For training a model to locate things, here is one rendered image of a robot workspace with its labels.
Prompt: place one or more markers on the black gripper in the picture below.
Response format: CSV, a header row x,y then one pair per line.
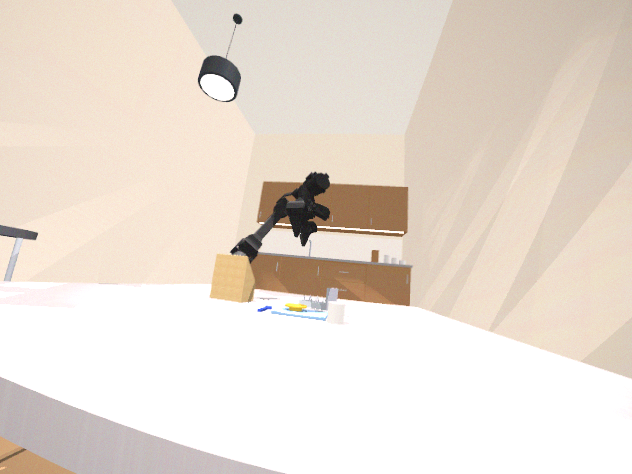
x,y
299,216

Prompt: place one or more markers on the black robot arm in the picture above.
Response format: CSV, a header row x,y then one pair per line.
x,y
314,184

